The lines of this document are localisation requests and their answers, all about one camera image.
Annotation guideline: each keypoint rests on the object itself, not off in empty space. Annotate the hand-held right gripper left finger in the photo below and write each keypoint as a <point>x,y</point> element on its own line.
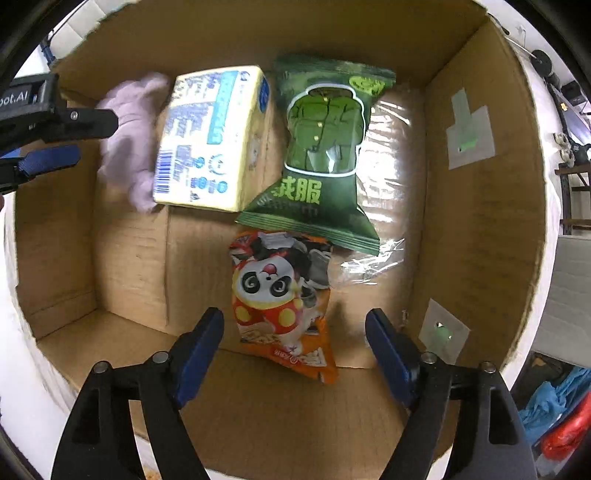
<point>201,351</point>

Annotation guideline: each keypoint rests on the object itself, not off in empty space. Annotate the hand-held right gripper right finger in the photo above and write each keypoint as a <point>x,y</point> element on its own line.
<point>387,350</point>

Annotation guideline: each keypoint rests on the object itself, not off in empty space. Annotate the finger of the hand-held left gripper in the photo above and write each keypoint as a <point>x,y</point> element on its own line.
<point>48,158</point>
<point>87,121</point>

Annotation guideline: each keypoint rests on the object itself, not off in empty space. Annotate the light purple plush toy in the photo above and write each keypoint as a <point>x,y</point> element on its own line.
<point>127,147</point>

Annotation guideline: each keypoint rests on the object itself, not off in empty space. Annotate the orange panda snack packet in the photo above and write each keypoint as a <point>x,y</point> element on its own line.
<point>272,309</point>

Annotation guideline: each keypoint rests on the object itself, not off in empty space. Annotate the cardboard box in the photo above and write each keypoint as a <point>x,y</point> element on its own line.
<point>258,258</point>

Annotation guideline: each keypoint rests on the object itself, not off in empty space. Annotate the yellow blue tissue pack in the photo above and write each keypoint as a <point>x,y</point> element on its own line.
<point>212,138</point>

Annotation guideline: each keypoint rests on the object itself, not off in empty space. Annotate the green clothing print packet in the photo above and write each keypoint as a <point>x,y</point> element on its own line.
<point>323,152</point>

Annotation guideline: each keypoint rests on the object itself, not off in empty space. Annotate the blue cloth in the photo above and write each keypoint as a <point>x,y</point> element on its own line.
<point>551,399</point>

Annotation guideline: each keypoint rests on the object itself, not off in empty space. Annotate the red plastic bag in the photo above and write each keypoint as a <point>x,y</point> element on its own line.
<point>565,436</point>

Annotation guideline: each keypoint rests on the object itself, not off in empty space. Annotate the metal shelf rack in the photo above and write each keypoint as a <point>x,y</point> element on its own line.
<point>572,194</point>

